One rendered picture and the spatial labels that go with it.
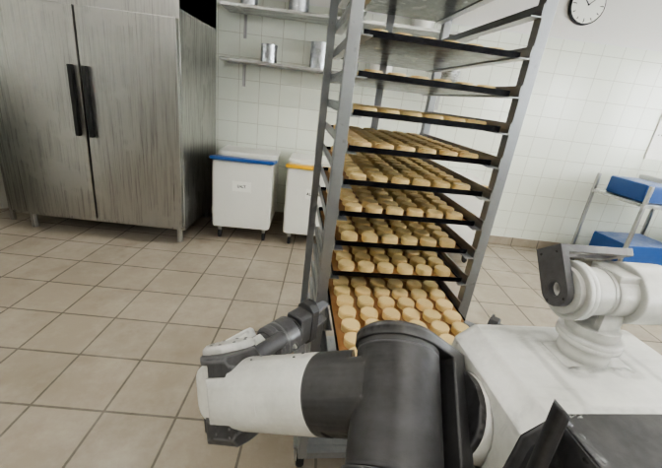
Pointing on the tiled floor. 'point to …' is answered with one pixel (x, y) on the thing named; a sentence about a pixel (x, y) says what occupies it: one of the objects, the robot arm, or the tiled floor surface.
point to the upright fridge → (107, 96)
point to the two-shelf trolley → (623, 201)
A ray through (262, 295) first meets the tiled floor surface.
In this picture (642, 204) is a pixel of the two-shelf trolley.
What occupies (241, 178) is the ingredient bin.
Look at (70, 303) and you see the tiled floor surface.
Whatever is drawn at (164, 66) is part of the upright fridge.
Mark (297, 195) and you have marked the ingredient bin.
